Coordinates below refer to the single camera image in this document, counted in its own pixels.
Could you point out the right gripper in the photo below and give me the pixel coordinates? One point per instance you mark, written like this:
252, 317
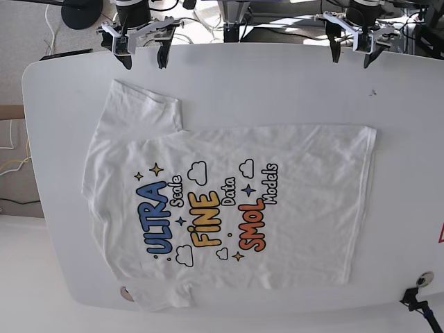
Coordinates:
161, 31

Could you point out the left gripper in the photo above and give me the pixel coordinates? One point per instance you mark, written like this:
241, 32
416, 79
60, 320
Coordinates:
338, 29

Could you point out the white printed T-shirt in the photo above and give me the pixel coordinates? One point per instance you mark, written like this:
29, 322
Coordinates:
267, 207

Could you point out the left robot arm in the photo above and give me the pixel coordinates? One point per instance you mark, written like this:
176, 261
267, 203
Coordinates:
359, 22

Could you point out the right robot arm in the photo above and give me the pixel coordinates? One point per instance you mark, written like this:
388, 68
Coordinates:
135, 22

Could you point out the black flat bar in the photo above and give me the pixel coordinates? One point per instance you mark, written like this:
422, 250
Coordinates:
66, 54

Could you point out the black round stand base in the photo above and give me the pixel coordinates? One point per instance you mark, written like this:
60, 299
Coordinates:
81, 14

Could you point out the red warning sticker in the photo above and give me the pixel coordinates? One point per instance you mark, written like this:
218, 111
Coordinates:
441, 236

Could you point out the metal table grommet left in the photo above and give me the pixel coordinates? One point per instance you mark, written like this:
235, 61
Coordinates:
125, 294

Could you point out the metal table grommet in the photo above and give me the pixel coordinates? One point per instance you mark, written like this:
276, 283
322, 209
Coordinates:
425, 279
125, 294

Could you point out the metal table grommet right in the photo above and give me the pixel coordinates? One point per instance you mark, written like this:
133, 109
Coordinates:
425, 279

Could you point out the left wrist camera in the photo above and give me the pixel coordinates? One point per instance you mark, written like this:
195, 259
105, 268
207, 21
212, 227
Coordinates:
362, 43

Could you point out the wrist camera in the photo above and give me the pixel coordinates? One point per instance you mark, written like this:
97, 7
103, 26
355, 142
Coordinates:
362, 43
120, 45

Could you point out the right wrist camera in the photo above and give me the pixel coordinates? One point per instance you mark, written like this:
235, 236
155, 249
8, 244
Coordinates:
120, 45

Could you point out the aluminium frame post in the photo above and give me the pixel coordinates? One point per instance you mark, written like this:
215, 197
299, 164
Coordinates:
232, 15

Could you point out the black camera clamp mount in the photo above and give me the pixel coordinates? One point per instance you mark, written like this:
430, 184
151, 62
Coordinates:
409, 300

